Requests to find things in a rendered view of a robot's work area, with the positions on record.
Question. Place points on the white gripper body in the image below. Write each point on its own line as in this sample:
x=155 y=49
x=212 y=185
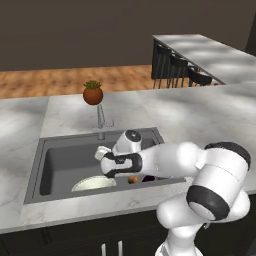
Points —
x=101 y=153

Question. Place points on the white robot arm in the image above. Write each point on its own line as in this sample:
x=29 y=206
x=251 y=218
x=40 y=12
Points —
x=173 y=160

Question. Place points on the white bowl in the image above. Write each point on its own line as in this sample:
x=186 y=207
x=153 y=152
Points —
x=91 y=184

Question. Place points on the silver sink tap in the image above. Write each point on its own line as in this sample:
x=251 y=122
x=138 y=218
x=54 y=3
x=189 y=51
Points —
x=100 y=118

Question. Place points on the grey sink basin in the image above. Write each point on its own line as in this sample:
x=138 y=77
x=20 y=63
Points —
x=66 y=156

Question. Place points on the brown potato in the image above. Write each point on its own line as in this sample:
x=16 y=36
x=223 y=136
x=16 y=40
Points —
x=132 y=179

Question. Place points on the dark purple eggplant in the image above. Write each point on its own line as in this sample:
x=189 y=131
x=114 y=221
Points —
x=148 y=178

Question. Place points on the potted plant in brown pot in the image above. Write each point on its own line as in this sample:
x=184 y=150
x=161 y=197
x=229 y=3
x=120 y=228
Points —
x=92 y=95

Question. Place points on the dark cupboard door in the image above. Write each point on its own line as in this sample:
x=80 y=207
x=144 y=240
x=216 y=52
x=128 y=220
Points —
x=73 y=238
x=140 y=233

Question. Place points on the black bar stool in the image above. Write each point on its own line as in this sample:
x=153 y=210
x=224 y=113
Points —
x=178 y=63
x=199 y=77
x=162 y=55

